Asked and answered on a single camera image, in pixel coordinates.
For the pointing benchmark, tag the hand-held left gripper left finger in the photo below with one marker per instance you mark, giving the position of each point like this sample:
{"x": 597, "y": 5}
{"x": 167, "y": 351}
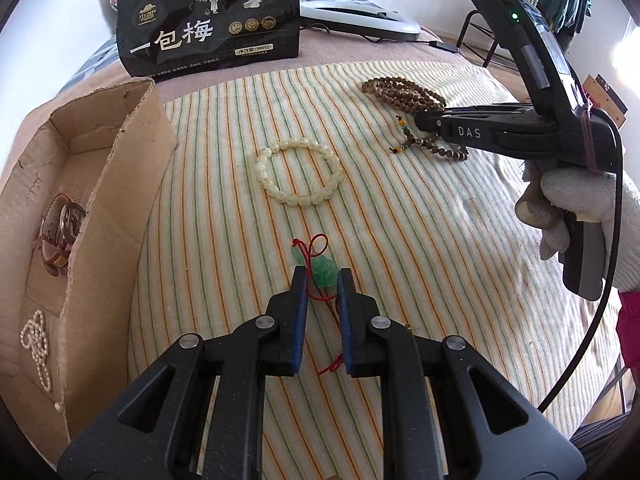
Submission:
{"x": 301, "y": 320}

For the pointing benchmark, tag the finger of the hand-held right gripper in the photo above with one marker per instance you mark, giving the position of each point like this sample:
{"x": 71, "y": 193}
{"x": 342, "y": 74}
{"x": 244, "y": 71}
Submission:
{"x": 490, "y": 107}
{"x": 470, "y": 132}

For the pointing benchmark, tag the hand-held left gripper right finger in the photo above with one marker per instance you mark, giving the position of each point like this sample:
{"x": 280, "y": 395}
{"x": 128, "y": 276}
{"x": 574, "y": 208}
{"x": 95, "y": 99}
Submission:
{"x": 345, "y": 320}

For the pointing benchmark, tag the cardboard box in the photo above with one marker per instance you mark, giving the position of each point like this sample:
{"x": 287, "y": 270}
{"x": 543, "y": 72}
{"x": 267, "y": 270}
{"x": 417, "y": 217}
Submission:
{"x": 115, "y": 200}

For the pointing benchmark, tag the person's right forearm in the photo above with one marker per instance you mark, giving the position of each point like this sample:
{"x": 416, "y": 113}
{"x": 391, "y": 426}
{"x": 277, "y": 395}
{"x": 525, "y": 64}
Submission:
{"x": 631, "y": 322}

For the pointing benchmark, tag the person's right hand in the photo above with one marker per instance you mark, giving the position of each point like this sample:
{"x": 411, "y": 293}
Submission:
{"x": 585, "y": 200}

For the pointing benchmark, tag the beige perforated box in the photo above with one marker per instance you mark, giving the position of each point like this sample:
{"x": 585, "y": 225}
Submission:
{"x": 605, "y": 97}

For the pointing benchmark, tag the black clothes rack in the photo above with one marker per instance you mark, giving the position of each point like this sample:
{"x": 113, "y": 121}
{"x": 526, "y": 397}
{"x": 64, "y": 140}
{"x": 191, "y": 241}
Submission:
{"x": 467, "y": 25}

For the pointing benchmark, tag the striped cloth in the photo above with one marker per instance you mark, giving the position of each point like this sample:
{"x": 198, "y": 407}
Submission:
{"x": 425, "y": 260}

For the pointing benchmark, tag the tan blanket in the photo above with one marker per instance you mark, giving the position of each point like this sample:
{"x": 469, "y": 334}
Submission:
{"x": 350, "y": 50}

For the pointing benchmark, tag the black snack bag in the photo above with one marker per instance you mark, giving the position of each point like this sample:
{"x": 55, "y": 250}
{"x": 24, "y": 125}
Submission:
{"x": 210, "y": 30}

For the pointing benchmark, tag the person's dark striped clothing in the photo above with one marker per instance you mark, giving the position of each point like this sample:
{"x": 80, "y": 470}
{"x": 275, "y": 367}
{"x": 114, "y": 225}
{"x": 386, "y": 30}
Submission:
{"x": 605, "y": 432}

